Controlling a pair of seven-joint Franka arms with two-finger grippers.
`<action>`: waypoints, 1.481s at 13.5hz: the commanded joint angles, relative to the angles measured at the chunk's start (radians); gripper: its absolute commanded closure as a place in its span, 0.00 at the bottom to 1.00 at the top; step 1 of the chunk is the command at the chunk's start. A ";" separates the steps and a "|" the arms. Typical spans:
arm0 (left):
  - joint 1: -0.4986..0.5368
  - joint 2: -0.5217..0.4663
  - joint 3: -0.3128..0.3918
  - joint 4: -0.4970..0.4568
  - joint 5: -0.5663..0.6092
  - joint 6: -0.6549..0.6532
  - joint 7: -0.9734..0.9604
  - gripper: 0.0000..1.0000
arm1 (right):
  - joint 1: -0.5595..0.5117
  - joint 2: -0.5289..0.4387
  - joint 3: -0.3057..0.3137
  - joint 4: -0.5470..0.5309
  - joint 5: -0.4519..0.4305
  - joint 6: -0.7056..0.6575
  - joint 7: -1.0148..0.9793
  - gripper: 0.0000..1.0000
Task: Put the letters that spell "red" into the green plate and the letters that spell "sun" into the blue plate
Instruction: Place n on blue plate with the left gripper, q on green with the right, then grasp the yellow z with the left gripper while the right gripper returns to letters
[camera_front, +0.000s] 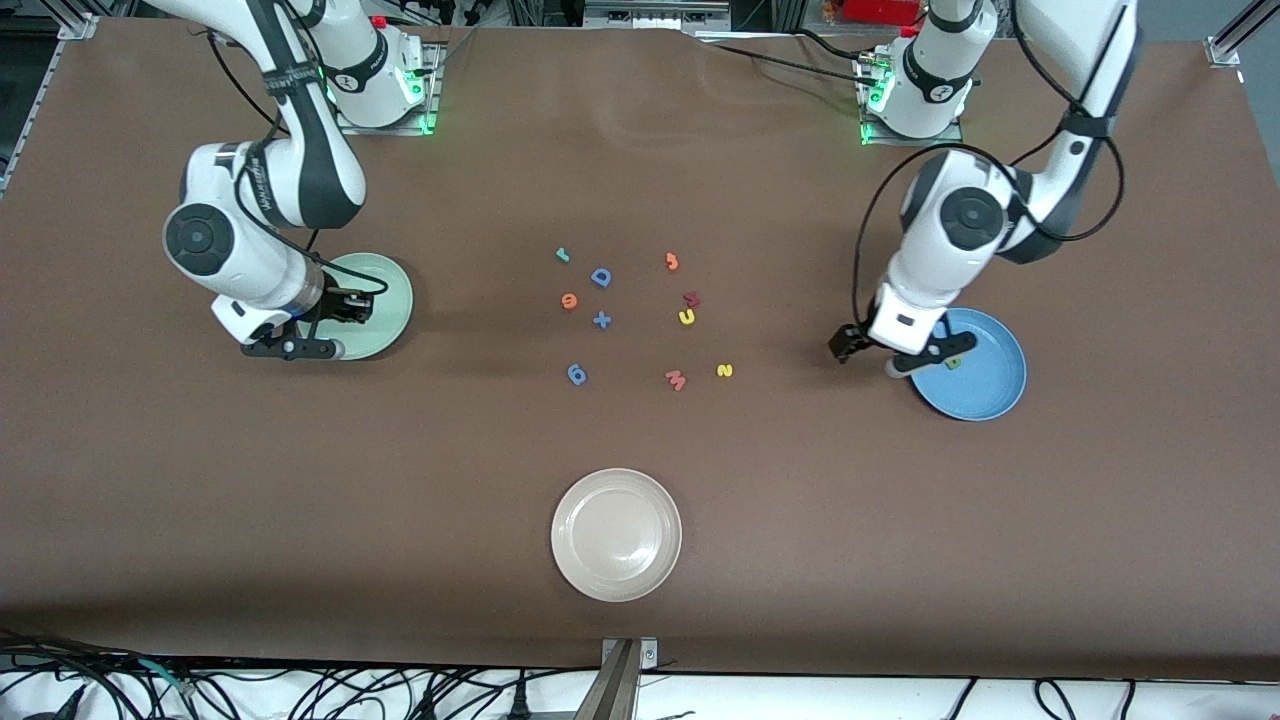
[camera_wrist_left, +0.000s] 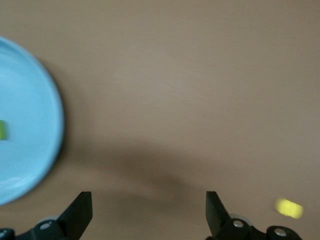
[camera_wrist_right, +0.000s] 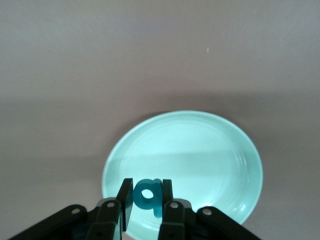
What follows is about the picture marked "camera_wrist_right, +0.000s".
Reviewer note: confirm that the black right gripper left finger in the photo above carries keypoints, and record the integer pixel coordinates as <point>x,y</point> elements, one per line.
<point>105,220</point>

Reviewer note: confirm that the brown table cover sheet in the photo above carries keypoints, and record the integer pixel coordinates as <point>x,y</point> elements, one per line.
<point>75,75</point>

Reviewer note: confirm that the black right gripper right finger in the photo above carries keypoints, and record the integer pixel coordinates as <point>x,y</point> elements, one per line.
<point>175,220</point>

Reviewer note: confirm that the pale green round plate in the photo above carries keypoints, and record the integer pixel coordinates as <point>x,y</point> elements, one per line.
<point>187,162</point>

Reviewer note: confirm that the teal foam letter b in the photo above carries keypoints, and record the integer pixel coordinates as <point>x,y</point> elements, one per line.
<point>140,202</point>

